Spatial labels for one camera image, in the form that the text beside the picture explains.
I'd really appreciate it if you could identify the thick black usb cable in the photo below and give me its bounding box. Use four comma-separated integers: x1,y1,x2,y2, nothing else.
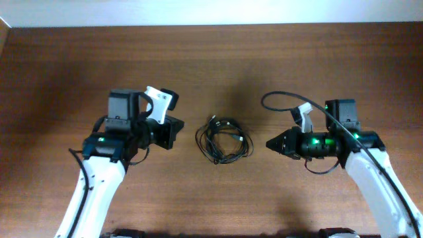
194,116,254,165

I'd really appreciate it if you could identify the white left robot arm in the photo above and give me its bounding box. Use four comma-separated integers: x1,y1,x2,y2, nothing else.
56,86,184,237

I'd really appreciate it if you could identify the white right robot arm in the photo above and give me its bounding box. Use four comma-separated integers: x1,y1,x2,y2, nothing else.
266,99,422,237

